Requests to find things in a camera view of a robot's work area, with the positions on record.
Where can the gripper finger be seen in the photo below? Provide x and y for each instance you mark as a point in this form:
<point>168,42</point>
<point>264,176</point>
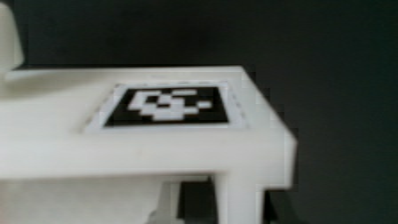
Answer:
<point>197,203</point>

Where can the white drawer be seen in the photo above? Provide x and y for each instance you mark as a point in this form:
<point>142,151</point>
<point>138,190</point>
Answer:
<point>111,132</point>

